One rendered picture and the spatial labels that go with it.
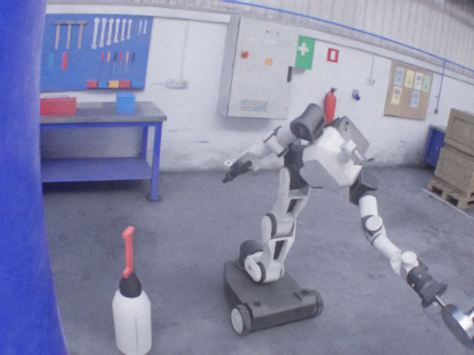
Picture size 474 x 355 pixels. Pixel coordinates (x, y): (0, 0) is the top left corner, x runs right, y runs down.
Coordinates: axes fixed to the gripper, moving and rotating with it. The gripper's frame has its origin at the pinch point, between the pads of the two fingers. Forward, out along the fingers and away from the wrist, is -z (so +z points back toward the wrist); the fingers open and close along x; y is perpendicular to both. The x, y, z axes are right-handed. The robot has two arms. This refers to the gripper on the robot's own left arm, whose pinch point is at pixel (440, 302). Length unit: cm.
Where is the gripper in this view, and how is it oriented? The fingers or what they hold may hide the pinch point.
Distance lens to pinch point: 148.6
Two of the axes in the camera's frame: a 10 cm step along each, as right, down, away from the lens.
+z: -3.0, -4.4, 8.4
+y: 5.0, 6.8, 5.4
